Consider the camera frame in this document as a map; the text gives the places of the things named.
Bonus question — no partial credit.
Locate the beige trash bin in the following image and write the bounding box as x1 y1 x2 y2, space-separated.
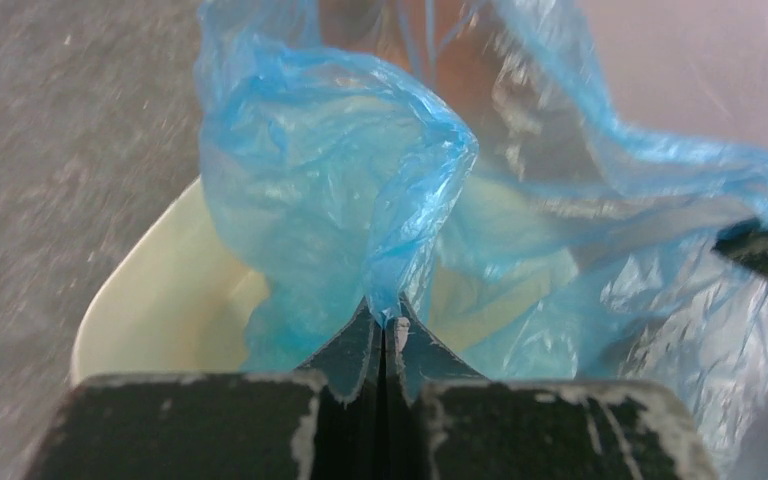
69 173 584 387

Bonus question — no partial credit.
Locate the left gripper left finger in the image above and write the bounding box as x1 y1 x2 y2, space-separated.
298 300 383 479

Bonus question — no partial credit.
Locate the blue plastic trash bag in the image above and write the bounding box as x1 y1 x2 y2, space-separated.
194 1 768 479

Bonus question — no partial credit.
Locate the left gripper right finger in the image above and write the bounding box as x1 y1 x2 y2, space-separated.
383 298 484 479

